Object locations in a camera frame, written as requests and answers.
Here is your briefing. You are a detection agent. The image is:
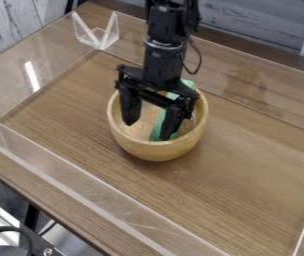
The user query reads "green rectangular block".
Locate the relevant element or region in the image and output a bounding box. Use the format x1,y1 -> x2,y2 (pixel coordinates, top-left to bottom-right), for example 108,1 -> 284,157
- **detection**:
149,79 -> 196,141

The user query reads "brown wooden bowl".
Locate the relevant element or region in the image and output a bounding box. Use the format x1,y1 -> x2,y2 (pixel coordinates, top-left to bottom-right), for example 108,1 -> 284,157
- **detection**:
107,86 -> 208,162

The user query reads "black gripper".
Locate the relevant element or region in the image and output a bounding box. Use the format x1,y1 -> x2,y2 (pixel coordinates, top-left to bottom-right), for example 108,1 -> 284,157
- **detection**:
116,64 -> 199,141

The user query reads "clear acrylic tray barrier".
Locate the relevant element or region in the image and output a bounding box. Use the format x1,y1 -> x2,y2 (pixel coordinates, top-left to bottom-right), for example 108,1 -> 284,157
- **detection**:
0,9 -> 304,256

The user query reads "black cable loop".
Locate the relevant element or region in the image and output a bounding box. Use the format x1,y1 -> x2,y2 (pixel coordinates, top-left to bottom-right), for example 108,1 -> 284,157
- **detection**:
0,225 -> 40,256

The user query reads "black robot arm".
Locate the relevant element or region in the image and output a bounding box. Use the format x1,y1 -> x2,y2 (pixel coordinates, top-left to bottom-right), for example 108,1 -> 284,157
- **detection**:
116,0 -> 200,141

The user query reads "black metal bracket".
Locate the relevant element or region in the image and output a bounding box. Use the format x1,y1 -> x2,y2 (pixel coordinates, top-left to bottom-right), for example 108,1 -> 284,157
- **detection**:
19,226 -> 65,256

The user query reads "black table leg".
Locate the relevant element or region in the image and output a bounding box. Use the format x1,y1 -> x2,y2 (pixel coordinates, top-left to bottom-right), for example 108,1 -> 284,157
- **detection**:
24,204 -> 40,230

